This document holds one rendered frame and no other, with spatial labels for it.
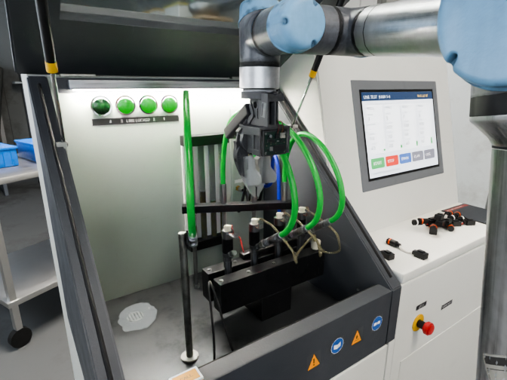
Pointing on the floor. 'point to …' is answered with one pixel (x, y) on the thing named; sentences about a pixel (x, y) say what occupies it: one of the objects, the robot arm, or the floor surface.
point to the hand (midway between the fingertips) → (253, 190)
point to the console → (398, 208)
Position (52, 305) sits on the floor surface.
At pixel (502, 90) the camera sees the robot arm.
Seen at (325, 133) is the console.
